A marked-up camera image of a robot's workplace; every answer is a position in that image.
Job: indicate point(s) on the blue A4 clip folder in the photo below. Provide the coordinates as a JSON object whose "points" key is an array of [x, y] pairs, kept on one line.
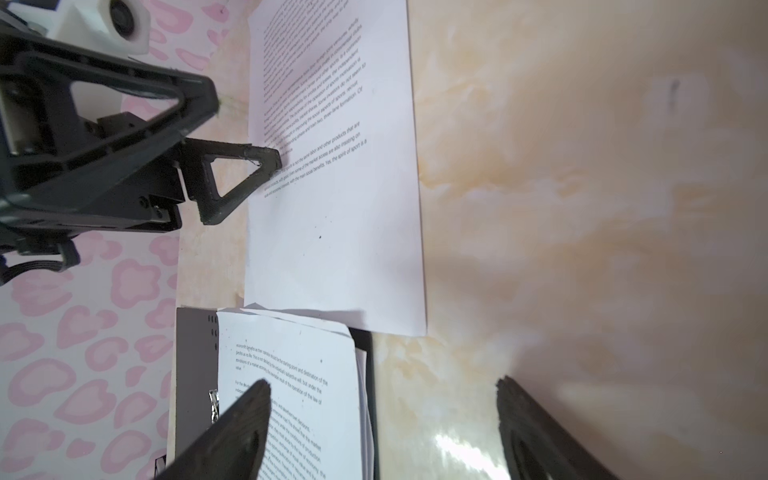
{"points": [[195, 372]]}

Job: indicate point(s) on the printed sheet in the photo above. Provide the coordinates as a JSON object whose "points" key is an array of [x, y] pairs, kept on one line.
{"points": [[320, 425], [336, 232]]}

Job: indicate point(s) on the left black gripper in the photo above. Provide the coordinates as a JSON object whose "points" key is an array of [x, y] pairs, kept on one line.
{"points": [[87, 142]]}

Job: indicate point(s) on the metal folder clip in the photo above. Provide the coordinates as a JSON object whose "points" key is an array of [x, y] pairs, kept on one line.
{"points": [[214, 405]]}

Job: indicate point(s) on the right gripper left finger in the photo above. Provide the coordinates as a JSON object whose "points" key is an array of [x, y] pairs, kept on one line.
{"points": [[234, 446]]}

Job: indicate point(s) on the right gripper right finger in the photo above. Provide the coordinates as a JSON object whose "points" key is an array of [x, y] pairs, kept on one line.
{"points": [[535, 445]]}

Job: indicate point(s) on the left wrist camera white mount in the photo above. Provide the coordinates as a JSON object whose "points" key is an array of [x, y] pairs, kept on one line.
{"points": [[114, 27]]}

